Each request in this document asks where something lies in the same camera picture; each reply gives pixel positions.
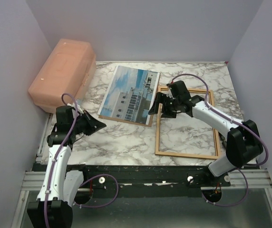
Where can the photo of white building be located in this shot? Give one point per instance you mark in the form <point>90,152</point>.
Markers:
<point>129,96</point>

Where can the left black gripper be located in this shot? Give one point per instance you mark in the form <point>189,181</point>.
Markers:
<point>94,125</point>

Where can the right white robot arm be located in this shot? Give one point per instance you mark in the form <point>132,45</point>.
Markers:
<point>242,138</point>

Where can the black mounting base rail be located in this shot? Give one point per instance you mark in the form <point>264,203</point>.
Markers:
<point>145,181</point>

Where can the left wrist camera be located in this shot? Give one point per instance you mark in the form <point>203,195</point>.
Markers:
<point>76,106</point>

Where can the brown wooden picture frame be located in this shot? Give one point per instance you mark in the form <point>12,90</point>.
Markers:
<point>162,88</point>

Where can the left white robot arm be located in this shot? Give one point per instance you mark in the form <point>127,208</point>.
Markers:
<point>53,205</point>

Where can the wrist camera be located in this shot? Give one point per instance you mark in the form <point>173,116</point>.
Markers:
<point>76,106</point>
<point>172,90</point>

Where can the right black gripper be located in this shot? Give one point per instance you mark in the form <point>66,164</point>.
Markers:
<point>159,99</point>

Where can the pink translucent plastic storage box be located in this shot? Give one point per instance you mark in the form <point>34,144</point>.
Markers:
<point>69,69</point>

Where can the small black tool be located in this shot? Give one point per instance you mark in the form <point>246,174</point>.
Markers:
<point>223,140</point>

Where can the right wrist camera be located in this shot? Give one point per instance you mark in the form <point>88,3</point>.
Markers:
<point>172,90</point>

